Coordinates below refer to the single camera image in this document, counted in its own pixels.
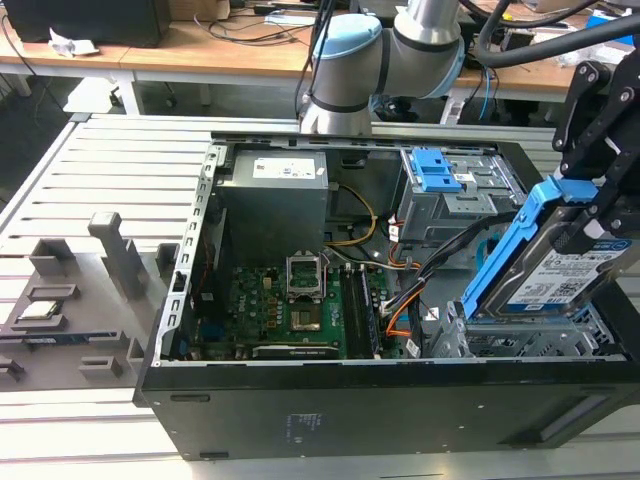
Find metal socket cover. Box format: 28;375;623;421
284;254;326;304

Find grey parts rack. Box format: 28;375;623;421
0;211;181;397

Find small black box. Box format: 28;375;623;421
500;28;537;52

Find hard disk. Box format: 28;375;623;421
459;174;635;322

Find green motherboard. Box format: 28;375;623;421
192;262;397;361

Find RAM stick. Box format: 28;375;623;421
0;333;122;347

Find crumpled white paper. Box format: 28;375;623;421
48;28;101;57

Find black PC case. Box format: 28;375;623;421
132;130;640;461

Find blue white box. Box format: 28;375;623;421
584;8;640;32

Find grey drive cage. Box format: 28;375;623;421
398;147;532;247

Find yellow wire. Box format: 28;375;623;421
322;183;379;249

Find black RAM slot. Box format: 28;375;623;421
357;265;383;359
340;264;365;359

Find metal rear slot panel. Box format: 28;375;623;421
153;146;222;367

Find large black box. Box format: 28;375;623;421
3;0;172;49

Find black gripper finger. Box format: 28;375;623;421
551;58;636;177
567;143;640;257

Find CPU socket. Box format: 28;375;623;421
288;305;323;335

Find black wire bundle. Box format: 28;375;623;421
383;209;521;317

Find grey metal disk bay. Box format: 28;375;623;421
424;298;617;359

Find cardboard box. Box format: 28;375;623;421
169;0;232;22

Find blue plastic latch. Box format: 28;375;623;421
411;148;464;194

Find wooden desk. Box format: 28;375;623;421
0;18;317;80
449;12;640;108

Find blue data wire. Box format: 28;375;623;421
476;234;502;281

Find black graphics card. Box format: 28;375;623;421
251;342;347;361

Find silver CPU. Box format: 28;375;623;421
20;301;65;324

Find orange wire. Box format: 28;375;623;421
384;287;427;337

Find grey wire bundle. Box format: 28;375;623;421
323;247;422;274

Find blue hanging cable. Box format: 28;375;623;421
476;65;497;122

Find thin black hanging cable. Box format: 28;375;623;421
297;0;337;119

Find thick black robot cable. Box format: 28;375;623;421
458;0;640;70

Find black computer tower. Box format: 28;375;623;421
458;9;479;76

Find grey power supply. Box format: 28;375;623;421
214;149;332;254

